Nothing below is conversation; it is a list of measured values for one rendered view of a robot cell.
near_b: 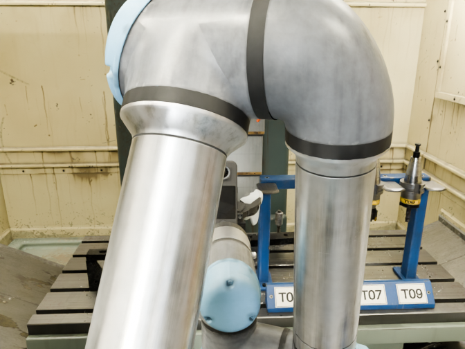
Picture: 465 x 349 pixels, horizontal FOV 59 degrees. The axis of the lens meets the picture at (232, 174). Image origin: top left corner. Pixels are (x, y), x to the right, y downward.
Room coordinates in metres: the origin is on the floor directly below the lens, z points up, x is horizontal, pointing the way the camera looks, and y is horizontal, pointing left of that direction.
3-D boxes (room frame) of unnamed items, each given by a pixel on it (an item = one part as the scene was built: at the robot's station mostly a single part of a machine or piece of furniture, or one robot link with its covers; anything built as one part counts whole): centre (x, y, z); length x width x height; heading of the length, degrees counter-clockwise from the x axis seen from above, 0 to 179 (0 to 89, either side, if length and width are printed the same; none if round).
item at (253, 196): (0.72, -0.04, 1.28); 0.09 x 0.03 x 0.06; 147
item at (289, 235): (1.24, -0.15, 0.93); 0.26 x 0.05 x 0.06; 98
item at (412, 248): (1.09, -0.53, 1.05); 0.10 x 0.05 x 0.30; 3
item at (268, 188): (1.01, -0.09, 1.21); 0.07 x 0.05 x 0.01; 3
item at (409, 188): (1.03, -0.48, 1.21); 0.06 x 0.06 x 0.03
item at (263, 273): (1.07, -0.09, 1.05); 0.10 x 0.05 x 0.30; 3
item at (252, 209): (0.68, -0.02, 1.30); 0.09 x 0.05 x 0.02; 147
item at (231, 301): (0.46, 0.01, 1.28); 0.11 x 0.08 x 0.09; 3
